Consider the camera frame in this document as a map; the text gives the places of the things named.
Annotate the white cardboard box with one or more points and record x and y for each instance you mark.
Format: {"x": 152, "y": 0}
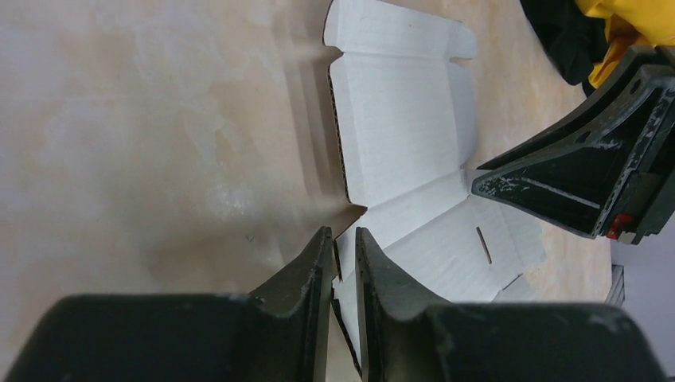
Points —
{"x": 406, "y": 122}

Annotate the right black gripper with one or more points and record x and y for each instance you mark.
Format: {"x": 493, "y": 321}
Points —
{"x": 606, "y": 169}

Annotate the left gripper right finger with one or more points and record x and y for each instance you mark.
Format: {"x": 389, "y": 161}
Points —
{"x": 409, "y": 333}

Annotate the black garment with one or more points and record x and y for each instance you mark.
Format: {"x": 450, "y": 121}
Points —
{"x": 573, "y": 42}

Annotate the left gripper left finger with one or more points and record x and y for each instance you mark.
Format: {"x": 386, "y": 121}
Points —
{"x": 277, "y": 332}

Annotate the yellow garment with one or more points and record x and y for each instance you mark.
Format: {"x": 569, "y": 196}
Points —
{"x": 628, "y": 23}

